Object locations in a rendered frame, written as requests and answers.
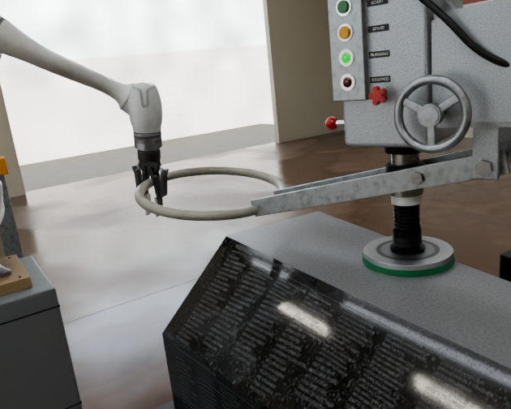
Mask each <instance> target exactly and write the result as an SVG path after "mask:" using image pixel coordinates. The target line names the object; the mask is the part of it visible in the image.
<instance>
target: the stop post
mask: <svg viewBox="0 0 511 409"><path fill-rule="evenodd" d="M5 174H9V172H8V169H7V164H6V159H5V157H4V156H0V181H1V183H2V196H3V204H4V208H5V212H4V217H3V219H2V222H1V224H0V238H1V241H2V247H3V251H4V254H5V257H6V256H12V255H15V254H16V255H17V257H18V258H23V257H24V254H23V251H22V247H21V243H20V240H19V234H18V230H17V226H16V223H15V217H14V213H13V209H12V206H11V200H10V196H9V192H8V189H7V185H6V180H5Z"/></svg>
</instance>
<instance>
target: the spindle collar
mask: <svg viewBox="0 0 511 409"><path fill-rule="evenodd" d="M435 162H438V161H421V160H419V153H415V154H406V155H393V154H391V161H390V162H388V163H387V164H386V165H385V173H387V172H391V171H395V170H402V169H406V168H411V167H415V166H422V165H426V164H431V163H435ZM422 194H423V188H421V189H416V190H411V191H406V192H398V193H393V194H389V195H391V196H395V197H402V198H406V197H415V196H420V195H422Z"/></svg>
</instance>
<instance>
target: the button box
mask: <svg viewBox="0 0 511 409"><path fill-rule="evenodd" d="M338 1H339V0H328V24H329V37H330V51H331V64H332V78H333V100H334V101H362V100H368V99H369V98H368V94H369V81H368V61H367V24H366V5H365V0H350V2H351V11H350V13H349V14H348V15H346V16H340V15H339V14H338V13H337V10H336V5H337V2H338ZM342 24H349V25H350V26H351V27H352V29H353V35H352V37H351V38H350V40H348V41H341V40H340V39H339V38H338V35H337V30H338V29H339V27H340V26H341V25H342ZM345 49H348V50H351V51H352V52H353V54H354V61H353V63H352V64H351V65H350V66H348V67H344V66H342V65H341V64H340V62H339V54H340V52H342V51H343V50H345ZM345 74H351V75H352V76H353V77H354V79H355V86H354V88H353V89H351V90H350V91H346V90H344V89H343V88H342V87H341V78H342V76H343V75H345Z"/></svg>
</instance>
